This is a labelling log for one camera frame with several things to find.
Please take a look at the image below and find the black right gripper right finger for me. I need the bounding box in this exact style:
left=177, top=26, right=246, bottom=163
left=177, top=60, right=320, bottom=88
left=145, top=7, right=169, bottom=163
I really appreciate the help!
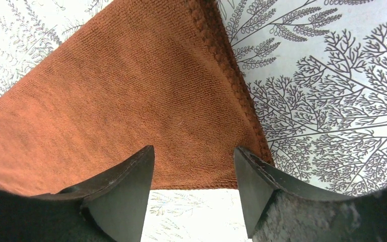
left=233, top=146, right=351, bottom=238

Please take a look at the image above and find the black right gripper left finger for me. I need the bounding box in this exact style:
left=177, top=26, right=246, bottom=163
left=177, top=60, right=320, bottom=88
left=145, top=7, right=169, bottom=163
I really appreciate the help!
left=30, top=145, right=155, bottom=241

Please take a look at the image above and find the brown towel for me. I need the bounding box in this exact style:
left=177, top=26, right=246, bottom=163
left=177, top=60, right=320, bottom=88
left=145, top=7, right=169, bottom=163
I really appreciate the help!
left=0, top=1, right=273, bottom=195

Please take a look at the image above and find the floral patterned table mat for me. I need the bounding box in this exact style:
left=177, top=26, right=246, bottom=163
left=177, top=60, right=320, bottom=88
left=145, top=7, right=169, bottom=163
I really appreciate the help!
left=0, top=0, right=387, bottom=242

